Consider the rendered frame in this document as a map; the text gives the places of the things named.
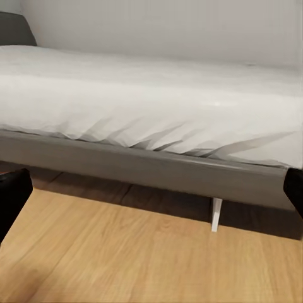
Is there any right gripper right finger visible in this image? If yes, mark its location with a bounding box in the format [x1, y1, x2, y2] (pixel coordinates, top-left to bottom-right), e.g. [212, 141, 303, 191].
[283, 168, 303, 218]

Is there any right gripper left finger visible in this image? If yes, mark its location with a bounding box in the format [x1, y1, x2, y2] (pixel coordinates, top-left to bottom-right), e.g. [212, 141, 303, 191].
[0, 168, 33, 244]

